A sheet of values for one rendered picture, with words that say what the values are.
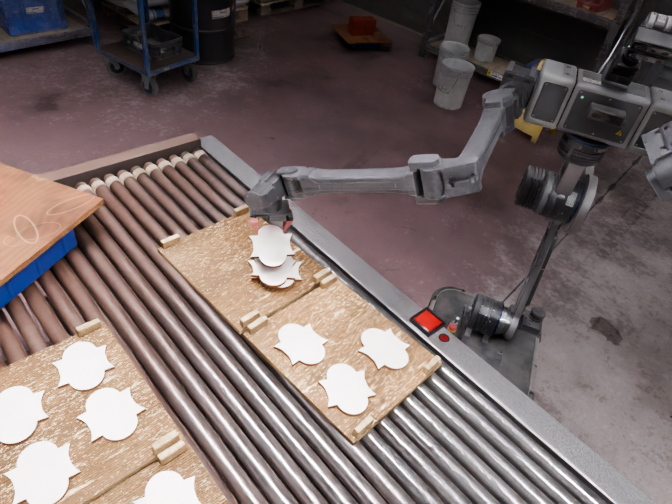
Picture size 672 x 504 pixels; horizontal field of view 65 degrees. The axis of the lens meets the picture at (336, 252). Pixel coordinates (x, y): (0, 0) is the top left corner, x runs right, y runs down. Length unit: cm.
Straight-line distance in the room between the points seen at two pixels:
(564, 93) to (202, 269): 115
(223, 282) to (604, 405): 201
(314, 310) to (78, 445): 66
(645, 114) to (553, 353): 160
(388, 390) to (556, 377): 164
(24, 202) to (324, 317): 93
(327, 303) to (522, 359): 125
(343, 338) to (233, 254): 45
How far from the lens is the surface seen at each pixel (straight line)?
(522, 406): 149
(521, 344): 260
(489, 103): 147
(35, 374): 144
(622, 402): 299
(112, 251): 171
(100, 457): 128
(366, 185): 126
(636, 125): 170
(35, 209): 172
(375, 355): 141
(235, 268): 159
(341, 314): 149
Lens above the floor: 204
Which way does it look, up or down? 41 degrees down
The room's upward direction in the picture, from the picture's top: 10 degrees clockwise
